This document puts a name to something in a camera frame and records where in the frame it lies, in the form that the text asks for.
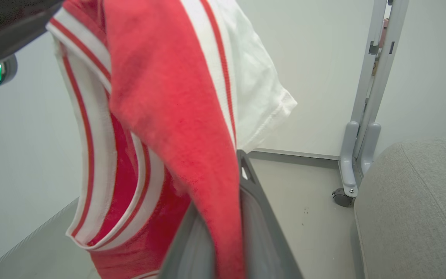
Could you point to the light grey fabric sofa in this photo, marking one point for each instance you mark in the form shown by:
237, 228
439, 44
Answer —
416, 217

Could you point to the grey metal partition post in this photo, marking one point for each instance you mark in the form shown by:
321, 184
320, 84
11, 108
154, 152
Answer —
389, 58
362, 77

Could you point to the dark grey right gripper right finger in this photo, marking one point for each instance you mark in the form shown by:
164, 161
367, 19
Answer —
265, 240

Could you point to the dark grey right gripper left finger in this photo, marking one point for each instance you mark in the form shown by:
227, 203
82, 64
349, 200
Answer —
186, 252

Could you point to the black caster wheel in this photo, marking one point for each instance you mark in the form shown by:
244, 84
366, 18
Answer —
341, 198

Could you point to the red garment with white stripes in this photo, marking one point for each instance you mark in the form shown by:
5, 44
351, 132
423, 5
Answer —
161, 77

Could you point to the white t-shirt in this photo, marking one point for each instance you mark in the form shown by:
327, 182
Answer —
258, 77

